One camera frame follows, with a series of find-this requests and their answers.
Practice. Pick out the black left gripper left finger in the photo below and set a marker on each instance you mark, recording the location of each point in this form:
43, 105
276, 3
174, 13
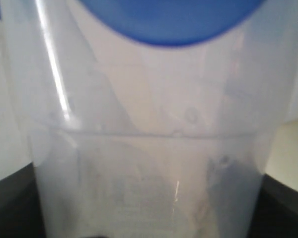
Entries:
20, 211

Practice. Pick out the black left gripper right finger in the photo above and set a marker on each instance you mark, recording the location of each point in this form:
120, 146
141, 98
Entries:
276, 212

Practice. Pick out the tall clear plastic container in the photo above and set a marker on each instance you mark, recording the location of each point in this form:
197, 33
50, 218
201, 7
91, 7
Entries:
130, 140

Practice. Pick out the blue plastic lid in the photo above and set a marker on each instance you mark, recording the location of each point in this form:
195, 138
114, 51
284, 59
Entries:
168, 23

